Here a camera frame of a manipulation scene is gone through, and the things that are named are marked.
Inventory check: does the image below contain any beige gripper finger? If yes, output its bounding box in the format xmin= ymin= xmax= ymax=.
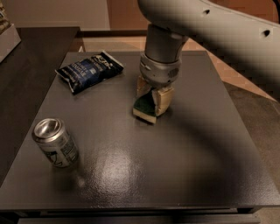
xmin=151 ymin=85 xmax=174 ymax=116
xmin=136 ymin=75 xmax=151 ymax=98

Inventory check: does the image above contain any green and yellow sponge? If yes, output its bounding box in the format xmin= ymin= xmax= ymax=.
xmin=133 ymin=93 xmax=157 ymax=123

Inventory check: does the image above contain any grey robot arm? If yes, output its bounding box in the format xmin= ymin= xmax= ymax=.
xmin=137 ymin=0 xmax=280 ymax=100

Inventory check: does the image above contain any blue chip bag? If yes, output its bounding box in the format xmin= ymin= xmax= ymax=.
xmin=56 ymin=51 xmax=123 ymax=95

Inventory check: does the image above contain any silver soda can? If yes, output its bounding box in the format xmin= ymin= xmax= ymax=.
xmin=32 ymin=118 xmax=79 ymax=168

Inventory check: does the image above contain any white box on side table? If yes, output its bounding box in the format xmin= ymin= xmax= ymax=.
xmin=0 ymin=3 xmax=22 ymax=63

